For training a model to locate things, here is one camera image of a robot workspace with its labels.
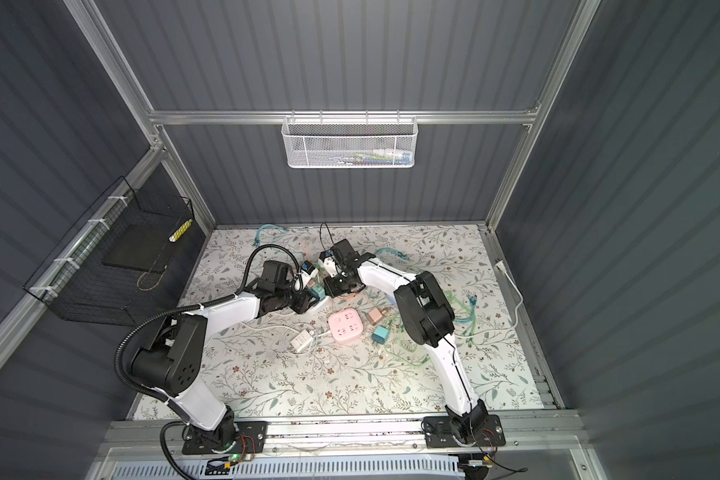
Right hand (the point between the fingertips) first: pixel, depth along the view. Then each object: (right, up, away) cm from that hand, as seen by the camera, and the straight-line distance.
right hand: (329, 293), depth 99 cm
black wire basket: (-49, +11, -25) cm, 56 cm away
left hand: (-5, 0, -4) cm, 6 cm away
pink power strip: (+6, -8, -8) cm, 13 cm away
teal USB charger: (+16, -11, -10) cm, 22 cm away
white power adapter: (-7, -12, -11) cm, 18 cm away
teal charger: (-3, +2, -6) cm, 7 cm away
